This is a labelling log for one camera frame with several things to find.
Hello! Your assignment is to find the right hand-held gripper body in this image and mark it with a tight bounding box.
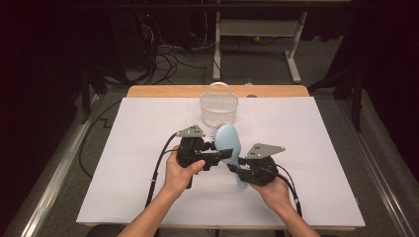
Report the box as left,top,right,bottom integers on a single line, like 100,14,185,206
237,142,287,187

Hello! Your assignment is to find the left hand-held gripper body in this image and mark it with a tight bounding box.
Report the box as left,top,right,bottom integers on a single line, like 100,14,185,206
175,124,211,191

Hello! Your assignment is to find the light blue hairbrush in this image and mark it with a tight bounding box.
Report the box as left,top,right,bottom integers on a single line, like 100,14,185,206
209,122,249,190

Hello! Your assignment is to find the white mesh basket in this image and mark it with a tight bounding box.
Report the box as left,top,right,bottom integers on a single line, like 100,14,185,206
199,81,239,128

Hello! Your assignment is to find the person's right hand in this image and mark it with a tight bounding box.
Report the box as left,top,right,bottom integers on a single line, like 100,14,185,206
249,180,294,215

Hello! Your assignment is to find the person's left hand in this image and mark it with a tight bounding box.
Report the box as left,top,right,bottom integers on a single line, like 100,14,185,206
163,146,206,198

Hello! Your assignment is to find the white table cover sheet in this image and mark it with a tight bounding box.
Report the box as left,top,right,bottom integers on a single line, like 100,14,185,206
76,96,366,228

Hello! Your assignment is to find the black metal stand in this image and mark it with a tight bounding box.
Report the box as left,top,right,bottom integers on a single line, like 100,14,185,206
307,63,367,132
80,63,127,124

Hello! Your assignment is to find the black computer tower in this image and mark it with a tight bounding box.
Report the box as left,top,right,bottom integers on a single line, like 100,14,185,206
110,11,157,72

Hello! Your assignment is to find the right hand-held gripper cable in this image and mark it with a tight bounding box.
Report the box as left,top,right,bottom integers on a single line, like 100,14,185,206
275,163,303,218

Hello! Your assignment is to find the hand-held gripper cable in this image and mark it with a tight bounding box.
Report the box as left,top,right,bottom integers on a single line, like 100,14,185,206
275,163,303,218
144,131,181,208

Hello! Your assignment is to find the left hand-held gripper cable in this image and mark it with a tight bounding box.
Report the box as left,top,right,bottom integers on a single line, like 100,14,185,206
144,131,181,208

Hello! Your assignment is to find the tangle of floor cables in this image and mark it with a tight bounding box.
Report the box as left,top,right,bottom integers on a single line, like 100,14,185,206
141,13,211,85

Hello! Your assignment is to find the long black floor cable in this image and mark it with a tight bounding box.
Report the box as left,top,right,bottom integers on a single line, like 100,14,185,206
78,99,124,179

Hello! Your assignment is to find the aluminium floor rail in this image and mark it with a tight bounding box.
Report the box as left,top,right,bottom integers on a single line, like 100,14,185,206
19,95,100,237
335,98,419,237

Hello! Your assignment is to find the white metal table frame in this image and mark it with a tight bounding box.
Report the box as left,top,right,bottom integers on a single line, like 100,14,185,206
211,11,309,84

